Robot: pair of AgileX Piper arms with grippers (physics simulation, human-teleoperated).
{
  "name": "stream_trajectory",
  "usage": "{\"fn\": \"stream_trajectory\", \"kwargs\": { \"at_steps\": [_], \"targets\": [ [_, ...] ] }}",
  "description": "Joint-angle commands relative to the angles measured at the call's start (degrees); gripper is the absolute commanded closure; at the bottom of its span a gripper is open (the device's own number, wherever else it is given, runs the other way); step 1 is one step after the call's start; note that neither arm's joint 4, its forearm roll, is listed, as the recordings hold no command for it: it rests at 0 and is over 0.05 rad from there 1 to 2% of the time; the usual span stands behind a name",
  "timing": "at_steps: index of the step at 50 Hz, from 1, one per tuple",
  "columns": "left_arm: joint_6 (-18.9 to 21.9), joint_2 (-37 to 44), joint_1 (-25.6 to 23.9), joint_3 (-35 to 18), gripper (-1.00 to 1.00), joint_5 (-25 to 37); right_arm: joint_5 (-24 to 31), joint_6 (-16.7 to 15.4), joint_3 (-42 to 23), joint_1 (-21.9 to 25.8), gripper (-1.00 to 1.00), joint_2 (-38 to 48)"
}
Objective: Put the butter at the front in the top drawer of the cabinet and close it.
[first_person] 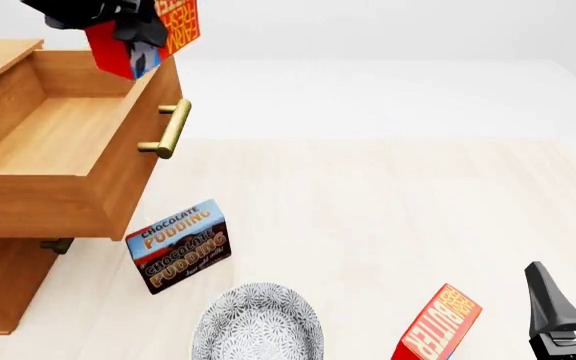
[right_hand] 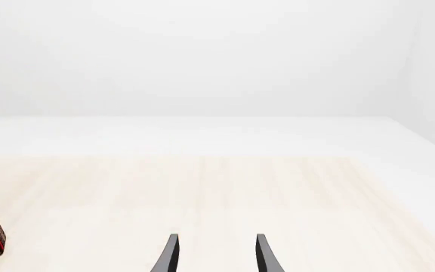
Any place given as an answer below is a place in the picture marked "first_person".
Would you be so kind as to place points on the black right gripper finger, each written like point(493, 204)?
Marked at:
point(550, 303)

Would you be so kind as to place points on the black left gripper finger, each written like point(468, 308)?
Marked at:
point(63, 13)
point(140, 26)

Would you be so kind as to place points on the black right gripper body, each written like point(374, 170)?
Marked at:
point(573, 345)

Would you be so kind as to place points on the red butter box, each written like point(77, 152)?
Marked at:
point(438, 330)
point(110, 52)

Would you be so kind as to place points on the wooden drawer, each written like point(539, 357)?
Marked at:
point(43, 202)

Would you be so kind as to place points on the wooden cabinet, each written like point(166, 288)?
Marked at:
point(3, 285)

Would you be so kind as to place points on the chocolate pudding box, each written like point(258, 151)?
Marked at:
point(183, 247)

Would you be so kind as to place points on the patterned grey white bowl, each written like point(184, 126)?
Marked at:
point(258, 326)

